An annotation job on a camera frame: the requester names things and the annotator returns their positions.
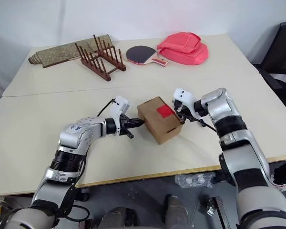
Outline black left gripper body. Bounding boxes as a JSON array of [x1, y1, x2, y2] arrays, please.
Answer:
[[120, 114, 135, 140]]

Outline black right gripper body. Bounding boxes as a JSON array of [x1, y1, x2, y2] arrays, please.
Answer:
[[179, 102, 195, 121]]

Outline brown cardboard box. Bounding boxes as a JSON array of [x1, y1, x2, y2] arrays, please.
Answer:
[[137, 96, 183, 145]]

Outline red tape square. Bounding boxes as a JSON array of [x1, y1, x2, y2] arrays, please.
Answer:
[[156, 104, 174, 119]]

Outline pink fabric bag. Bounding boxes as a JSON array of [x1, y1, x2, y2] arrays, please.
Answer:
[[156, 32, 209, 65]]

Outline dark wooden dish rack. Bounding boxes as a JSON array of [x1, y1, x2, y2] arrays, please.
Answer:
[[75, 34, 127, 82]]

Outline black red table tennis paddle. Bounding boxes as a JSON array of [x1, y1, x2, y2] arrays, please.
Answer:
[[125, 45, 169, 67]]

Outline clear plastic bag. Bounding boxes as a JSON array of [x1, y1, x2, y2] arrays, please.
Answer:
[[174, 172, 216, 189]]

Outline black table leg bar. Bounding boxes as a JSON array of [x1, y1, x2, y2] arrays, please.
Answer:
[[73, 187, 90, 202]]

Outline dark rounded shape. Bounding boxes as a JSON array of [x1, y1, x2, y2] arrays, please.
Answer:
[[101, 207, 136, 229], [165, 195, 189, 229]]

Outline black chair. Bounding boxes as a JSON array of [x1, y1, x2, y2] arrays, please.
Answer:
[[252, 21, 286, 113]]

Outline rolled olive patterned mat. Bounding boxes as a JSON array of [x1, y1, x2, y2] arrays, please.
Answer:
[[28, 34, 112, 69]]

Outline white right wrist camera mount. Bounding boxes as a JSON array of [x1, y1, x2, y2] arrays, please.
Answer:
[[173, 88, 201, 117]]

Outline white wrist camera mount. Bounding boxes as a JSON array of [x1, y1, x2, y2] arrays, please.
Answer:
[[173, 88, 201, 117], [109, 95, 131, 136]]

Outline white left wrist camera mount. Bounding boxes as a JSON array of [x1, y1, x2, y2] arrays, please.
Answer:
[[109, 95, 131, 136]]

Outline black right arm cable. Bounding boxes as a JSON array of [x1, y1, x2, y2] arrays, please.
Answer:
[[182, 115, 217, 132]]

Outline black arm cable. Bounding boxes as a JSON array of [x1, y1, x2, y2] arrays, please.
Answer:
[[182, 115, 217, 132], [57, 97, 117, 226]]

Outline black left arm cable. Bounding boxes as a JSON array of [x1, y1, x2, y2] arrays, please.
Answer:
[[57, 97, 117, 226]]

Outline grey metal bracket stand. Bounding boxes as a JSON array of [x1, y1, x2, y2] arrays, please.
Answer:
[[204, 195, 232, 229]]

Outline red white wire bundle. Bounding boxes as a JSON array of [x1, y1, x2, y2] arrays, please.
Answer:
[[269, 170, 286, 191]]

